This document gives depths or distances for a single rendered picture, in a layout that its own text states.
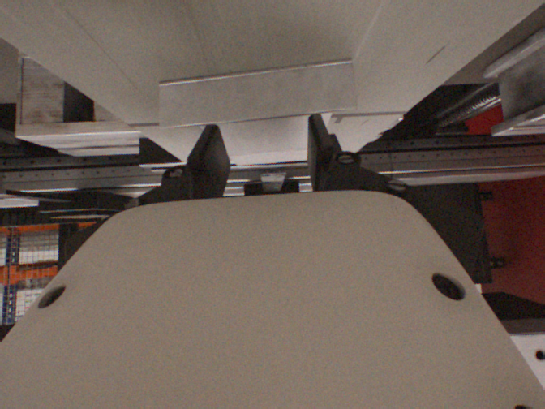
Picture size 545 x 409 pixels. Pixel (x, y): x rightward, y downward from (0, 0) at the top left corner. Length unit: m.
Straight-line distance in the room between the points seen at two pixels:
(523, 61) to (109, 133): 0.48
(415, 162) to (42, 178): 0.87
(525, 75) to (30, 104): 0.55
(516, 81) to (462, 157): 0.27
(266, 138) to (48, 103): 0.23
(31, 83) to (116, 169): 0.29
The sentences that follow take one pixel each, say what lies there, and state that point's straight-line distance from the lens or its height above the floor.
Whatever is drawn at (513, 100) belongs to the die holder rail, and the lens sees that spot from 0.42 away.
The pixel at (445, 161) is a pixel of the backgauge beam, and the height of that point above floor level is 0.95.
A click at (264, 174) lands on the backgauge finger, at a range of 0.26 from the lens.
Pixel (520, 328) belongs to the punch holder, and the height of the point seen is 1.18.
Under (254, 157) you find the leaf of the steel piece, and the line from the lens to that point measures 0.20.
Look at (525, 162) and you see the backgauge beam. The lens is 0.77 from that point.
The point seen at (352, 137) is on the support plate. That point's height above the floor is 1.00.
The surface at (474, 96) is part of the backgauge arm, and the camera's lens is 0.60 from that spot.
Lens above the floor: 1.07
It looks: 5 degrees down
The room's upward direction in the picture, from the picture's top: 177 degrees clockwise
